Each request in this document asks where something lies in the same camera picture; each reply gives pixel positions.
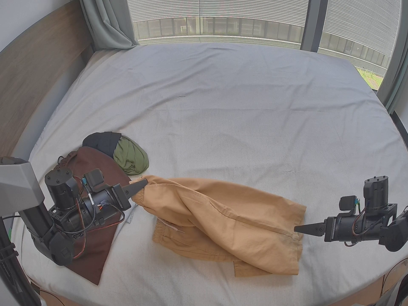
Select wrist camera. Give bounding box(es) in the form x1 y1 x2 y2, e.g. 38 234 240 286
83 168 105 193
339 195 357 217

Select grey-green curtain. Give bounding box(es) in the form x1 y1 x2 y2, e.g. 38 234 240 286
377 0 408 115
76 0 140 50

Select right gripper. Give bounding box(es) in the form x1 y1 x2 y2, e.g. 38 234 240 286
323 214 363 243

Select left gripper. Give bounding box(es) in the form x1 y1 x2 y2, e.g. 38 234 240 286
79 183 132 228

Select bed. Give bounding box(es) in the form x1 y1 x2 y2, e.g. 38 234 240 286
0 0 408 306

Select tan shorts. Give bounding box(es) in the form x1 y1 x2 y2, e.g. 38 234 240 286
131 175 307 278

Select brown garment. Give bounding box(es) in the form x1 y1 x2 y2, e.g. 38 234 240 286
57 147 133 286

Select black garment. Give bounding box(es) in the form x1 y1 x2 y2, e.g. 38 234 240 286
82 132 123 159

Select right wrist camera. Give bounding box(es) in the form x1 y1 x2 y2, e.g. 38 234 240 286
339 195 357 217

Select window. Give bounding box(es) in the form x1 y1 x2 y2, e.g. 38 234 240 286
123 0 408 85

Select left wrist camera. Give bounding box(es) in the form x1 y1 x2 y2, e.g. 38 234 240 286
83 168 105 193

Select green garment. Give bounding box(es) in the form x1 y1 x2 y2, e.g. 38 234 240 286
113 135 150 176

